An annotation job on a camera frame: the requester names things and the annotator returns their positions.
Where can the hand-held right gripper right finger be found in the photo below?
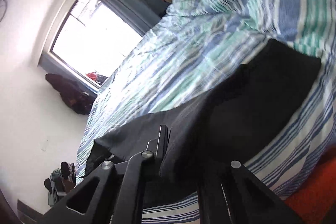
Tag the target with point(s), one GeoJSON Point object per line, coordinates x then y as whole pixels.
{"type": "Point", "coordinates": [236, 187]}

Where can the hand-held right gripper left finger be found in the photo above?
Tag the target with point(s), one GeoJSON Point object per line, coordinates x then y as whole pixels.
{"type": "Point", "coordinates": [160, 150]}

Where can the black pants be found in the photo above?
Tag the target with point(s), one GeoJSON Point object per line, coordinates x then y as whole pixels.
{"type": "Point", "coordinates": [249, 113]}

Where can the red fleece blanket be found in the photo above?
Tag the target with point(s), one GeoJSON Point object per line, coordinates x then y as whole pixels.
{"type": "Point", "coordinates": [315, 192]}

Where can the black shoe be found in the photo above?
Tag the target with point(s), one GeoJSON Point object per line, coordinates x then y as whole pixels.
{"type": "Point", "coordinates": [64, 169]}

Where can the red clothes by window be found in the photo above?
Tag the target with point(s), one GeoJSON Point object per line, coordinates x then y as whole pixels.
{"type": "Point", "coordinates": [95, 77]}

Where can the dark hanging clothes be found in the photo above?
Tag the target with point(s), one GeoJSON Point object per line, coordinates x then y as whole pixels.
{"type": "Point", "coordinates": [71, 95]}

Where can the striped bed blanket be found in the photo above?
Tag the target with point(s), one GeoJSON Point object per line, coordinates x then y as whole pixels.
{"type": "Point", "coordinates": [183, 43]}

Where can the window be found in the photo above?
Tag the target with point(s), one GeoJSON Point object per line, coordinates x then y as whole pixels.
{"type": "Point", "coordinates": [92, 37]}

